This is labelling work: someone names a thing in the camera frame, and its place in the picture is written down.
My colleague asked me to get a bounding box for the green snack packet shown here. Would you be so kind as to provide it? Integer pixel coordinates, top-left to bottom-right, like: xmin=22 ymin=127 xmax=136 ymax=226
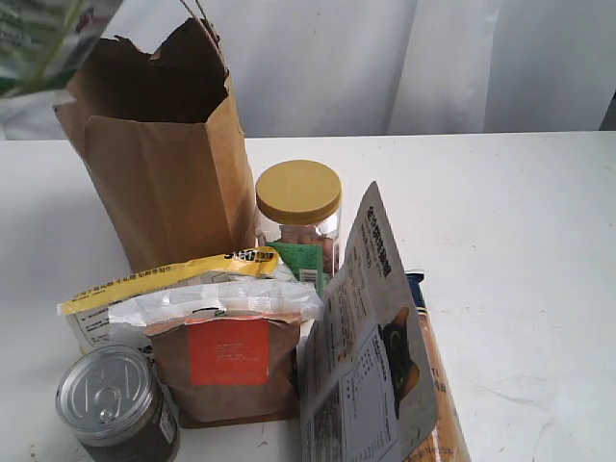
xmin=1 ymin=0 xmax=122 ymax=99

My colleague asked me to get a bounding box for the brown paper bag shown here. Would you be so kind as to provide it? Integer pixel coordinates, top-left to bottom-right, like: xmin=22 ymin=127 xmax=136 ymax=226
xmin=56 ymin=3 xmax=256 ymax=271

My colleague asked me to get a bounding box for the yellow-edged white packet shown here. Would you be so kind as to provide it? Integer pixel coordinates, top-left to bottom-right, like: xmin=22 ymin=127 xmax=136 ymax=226
xmin=57 ymin=246 xmax=295 ymax=365

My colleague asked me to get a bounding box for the small green packet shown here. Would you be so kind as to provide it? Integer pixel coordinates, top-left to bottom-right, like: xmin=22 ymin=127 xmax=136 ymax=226
xmin=268 ymin=242 xmax=325 ymax=296

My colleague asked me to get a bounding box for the clear jar with yellow lid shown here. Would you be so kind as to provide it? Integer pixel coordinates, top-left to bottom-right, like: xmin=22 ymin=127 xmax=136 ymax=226
xmin=256 ymin=160 xmax=343 ymax=294

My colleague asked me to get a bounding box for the brown pouch with orange label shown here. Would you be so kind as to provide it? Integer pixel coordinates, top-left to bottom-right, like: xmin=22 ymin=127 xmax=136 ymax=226
xmin=108 ymin=279 xmax=322 ymax=427

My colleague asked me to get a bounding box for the white curtain backdrop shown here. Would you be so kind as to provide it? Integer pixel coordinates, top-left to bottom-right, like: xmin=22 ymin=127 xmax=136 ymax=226
xmin=0 ymin=0 xmax=616 ymax=141

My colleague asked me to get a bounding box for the grey cat food pouch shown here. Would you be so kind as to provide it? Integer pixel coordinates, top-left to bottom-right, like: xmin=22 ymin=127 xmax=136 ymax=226
xmin=297 ymin=183 xmax=438 ymax=461

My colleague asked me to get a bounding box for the orange noodle packet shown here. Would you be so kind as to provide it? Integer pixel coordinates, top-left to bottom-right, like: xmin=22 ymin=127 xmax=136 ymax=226
xmin=406 ymin=272 xmax=472 ymax=462

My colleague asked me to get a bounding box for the dark jar with metal lid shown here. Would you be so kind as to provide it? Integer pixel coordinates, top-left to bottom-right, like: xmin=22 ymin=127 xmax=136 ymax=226
xmin=55 ymin=346 xmax=179 ymax=462

